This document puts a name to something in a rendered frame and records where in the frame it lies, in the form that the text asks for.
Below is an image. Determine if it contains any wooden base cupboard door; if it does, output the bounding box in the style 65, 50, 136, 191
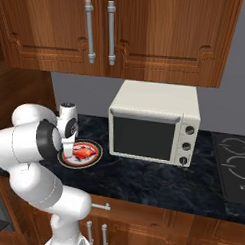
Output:
77, 215, 101, 245
97, 217, 192, 245

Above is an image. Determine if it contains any grey base cupboard handle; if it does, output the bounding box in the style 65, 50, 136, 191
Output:
85, 220, 95, 245
100, 223, 110, 245

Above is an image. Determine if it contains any round oven knob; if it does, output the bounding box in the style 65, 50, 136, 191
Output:
178, 155, 189, 166
184, 125, 196, 137
182, 141, 193, 152

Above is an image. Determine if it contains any grey drawer handle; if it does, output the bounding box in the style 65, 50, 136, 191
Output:
90, 201, 112, 212

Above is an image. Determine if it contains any red fish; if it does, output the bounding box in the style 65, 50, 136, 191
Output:
72, 143, 97, 161

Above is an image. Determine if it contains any grey cupboard bar handle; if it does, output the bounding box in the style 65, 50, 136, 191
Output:
104, 0, 119, 66
82, 0, 99, 65

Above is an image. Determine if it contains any patterned round plate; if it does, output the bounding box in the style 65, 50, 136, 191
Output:
56, 137, 104, 170

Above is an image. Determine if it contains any wooden wall cupboard door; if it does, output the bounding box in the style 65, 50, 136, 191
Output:
0, 0, 109, 77
103, 0, 244, 90

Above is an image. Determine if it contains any black hob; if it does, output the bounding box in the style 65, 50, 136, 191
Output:
208, 132, 245, 205

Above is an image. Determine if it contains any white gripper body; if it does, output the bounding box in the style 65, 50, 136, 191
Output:
61, 138, 77, 160

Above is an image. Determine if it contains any white toaster oven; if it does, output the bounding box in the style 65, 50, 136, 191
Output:
106, 78, 203, 169

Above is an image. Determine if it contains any wooden tall cupboard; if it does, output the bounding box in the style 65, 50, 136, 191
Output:
0, 33, 60, 134

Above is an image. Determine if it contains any wooden drawer front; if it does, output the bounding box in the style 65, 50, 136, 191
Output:
86, 193, 197, 235
188, 213, 245, 245

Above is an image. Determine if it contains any grey oven door handle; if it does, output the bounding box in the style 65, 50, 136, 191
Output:
109, 108, 183, 125

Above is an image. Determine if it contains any dark glass oven door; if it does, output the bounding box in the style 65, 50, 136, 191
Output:
107, 108, 183, 165

